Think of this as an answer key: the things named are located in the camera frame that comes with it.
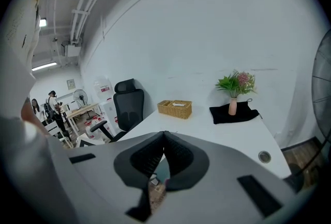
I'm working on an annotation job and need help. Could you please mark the grey pedestal fan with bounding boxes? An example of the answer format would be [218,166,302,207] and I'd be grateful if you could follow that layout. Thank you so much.
[73,88,94,122]

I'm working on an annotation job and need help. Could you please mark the artificial green plant pink flowers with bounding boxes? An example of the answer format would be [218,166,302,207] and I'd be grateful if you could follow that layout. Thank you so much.
[215,69,257,99]

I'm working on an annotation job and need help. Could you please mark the wooden table white legs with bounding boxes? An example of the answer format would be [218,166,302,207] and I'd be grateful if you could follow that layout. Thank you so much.
[63,102,100,132]

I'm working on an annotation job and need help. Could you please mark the black mesh office chair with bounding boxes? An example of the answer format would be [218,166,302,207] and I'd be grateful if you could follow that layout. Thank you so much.
[89,78,145,143]

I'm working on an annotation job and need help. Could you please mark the clear water jug red cap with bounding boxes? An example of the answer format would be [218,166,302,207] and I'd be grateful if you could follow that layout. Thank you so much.
[85,121,103,141]

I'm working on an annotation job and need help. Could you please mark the person's left forearm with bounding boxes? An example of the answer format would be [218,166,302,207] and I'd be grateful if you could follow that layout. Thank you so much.
[20,97,50,138]

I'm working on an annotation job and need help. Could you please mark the grey ceiling junction box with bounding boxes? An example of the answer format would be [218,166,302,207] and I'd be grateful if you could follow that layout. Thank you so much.
[64,43,80,57]

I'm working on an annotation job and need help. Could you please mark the pink ceramic vase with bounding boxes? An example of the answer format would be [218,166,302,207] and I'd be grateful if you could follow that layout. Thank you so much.
[228,97,238,116]

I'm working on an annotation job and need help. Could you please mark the ceiling light tube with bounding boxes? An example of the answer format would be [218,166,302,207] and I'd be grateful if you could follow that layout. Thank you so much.
[31,62,57,71]

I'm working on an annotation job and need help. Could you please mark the large water bottle red label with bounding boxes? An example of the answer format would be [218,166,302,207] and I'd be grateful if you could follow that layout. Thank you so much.
[93,76,113,101]

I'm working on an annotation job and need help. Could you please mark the person's cream knit sweater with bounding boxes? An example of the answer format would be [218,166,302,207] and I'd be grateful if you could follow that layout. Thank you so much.
[0,0,50,120]

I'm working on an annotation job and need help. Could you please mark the round grey desk grommet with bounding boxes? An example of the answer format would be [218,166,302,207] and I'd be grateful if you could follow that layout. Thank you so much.
[258,151,272,163]

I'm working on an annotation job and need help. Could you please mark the white ceiling pipes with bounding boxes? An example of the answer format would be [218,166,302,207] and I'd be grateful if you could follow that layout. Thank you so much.
[70,0,92,46]

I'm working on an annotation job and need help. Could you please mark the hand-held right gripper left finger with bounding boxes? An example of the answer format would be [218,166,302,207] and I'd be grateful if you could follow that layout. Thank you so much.
[38,130,166,224]

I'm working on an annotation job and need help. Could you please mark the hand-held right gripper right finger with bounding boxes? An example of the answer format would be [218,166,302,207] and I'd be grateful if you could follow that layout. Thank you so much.
[154,130,320,224]

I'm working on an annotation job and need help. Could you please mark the black cloth pouch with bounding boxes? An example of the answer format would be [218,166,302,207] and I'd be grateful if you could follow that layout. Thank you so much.
[209,100,261,125]

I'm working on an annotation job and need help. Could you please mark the white slatted chair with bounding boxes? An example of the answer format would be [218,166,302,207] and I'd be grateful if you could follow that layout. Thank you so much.
[42,121,72,148]

